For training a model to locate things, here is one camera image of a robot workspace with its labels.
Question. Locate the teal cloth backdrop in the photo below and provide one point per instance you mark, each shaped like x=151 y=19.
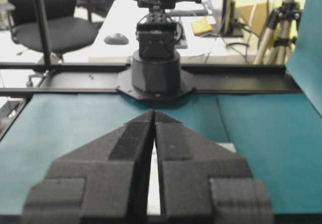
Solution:
x=305 y=62

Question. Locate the black office chair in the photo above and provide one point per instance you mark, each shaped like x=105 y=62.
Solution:
x=66 y=32

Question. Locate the metal camera tripod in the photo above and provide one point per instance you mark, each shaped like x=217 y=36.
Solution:
x=275 y=44

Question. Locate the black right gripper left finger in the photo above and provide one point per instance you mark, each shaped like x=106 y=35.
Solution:
x=104 y=181

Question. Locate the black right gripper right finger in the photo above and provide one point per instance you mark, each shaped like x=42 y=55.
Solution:
x=235 y=198

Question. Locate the yellow sticky note pad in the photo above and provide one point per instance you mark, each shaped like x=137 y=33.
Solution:
x=201 y=26

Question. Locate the black computer mouse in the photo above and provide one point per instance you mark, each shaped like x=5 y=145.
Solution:
x=116 y=39

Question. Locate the black aluminium frame rail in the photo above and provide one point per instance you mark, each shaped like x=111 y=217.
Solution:
x=195 y=78

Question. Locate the black vertical frame post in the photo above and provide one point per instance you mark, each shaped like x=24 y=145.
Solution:
x=43 y=30

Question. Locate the clear zip bag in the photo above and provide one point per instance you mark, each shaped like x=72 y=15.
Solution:
x=153 y=183

